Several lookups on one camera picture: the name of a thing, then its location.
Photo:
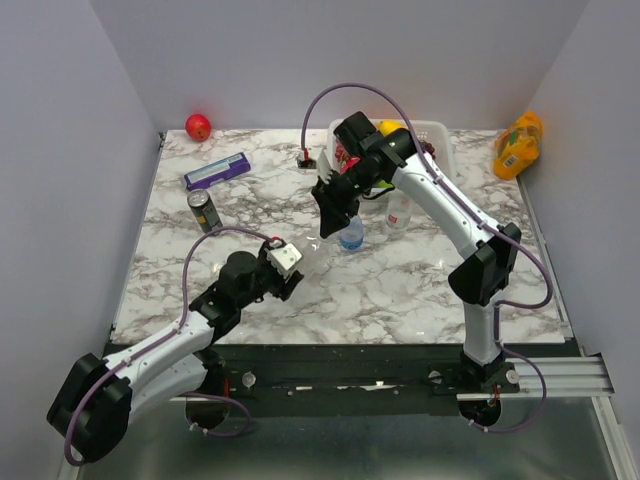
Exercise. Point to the blue small water bottle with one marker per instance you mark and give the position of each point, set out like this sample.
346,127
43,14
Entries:
351,237

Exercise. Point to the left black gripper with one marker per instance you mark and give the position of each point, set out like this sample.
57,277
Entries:
282,288

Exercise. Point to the aluminium rail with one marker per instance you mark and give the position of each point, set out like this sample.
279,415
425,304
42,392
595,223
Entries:
565,377

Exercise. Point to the clear red-label water bottle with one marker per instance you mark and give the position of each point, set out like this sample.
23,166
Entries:
398,214

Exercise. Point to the white plastic fruit basket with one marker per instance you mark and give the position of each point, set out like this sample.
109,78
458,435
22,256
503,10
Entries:
426,131

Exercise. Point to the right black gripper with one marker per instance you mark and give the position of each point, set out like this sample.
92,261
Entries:
331,207

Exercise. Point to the orange snack bag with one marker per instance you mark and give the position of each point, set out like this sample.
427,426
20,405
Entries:
518,147

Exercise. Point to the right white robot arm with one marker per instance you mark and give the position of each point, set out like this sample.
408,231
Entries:
488,249

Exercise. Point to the black drink can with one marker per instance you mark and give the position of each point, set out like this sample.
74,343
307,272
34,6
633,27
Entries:
204,210

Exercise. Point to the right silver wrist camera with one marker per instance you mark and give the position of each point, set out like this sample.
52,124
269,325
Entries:
319,164

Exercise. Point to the dark red grape bunch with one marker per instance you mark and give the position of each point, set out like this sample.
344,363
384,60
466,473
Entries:
428,147

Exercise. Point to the purple rectangular box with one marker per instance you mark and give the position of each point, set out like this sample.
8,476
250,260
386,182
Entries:
216,172

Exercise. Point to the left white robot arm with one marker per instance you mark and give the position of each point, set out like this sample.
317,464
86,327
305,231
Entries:
101,396

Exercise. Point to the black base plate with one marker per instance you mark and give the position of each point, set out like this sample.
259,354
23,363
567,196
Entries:
350,380

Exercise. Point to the red apple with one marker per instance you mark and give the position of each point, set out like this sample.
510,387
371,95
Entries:
198,127

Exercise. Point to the yellow lemon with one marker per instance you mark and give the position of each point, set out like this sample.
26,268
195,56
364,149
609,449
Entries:
387,127

